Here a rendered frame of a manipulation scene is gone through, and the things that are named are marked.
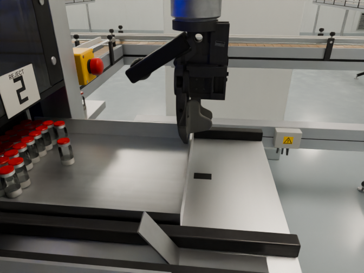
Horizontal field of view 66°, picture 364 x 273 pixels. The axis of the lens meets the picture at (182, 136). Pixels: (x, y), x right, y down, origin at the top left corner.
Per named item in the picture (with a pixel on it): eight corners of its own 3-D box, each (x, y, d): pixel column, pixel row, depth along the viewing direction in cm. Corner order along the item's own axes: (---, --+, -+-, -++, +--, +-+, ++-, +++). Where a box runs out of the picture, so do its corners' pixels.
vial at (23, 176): (12, 189, 44) (4, 164, 42) (21, 180, 46) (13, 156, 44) (25, 189, 44) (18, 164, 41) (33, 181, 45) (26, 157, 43)
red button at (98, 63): (84, 77, 66) (82, 59, 64) (91, 72, 69) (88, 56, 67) (100, 77, 65) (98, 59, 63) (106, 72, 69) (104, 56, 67)
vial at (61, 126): (55, 145, 56) (50, 124, 54) (60, 141, 58) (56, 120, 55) (66, 146, 55) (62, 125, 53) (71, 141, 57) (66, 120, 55)
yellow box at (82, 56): (56, 84, 65) (49, 53, 62) (70, 76, 72) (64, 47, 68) (88, 85, 65) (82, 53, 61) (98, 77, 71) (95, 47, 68)
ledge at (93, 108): (33, 124, 69) (31, 117, 69) (58, 105, 81) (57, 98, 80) (88, 127, 68) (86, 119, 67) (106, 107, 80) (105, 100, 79)
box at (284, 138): (273, 148, 140) (277, 131, 136) (272, 143, 145) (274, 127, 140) (299, 149, 139) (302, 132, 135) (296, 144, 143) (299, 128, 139)
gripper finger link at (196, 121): (210, 152, 49) (213, 103, 45) (177, 150, 50) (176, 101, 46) (210, 143, 52) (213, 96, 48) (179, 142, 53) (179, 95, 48)
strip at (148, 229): (141, 270, 31) (136, 231, 29) (146, 248, 34) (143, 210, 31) (270, 281, 30) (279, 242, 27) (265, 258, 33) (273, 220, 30)
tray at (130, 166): (-65, 215, 39) (-76, 195, 37) (38, 131, 62) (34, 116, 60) (180, 234, 36) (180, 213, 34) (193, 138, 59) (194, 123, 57)
